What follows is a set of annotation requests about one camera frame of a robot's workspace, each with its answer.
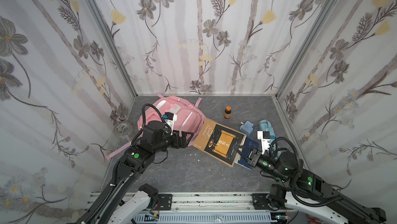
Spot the pink student backpack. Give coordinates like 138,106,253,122
106,94,206,160

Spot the brown black book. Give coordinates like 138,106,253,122
193,119,247,167

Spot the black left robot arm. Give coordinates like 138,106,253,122
75,104,194,224

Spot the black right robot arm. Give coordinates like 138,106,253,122
234,137,387,224

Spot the blue notebook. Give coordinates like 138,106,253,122
237,138,259,170

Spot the light blue ink bottle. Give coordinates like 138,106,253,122
239,121,254,137

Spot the light blue cloth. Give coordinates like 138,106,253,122
259,120,276,140

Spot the small brown orange-capped bottle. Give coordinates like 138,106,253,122
224,106,232,119

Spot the clear tape roll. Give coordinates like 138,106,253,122
113,121,133,140

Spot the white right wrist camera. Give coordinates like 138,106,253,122
257,131,271,155

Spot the aluminium mounting rail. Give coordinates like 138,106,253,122
83,191,311,224

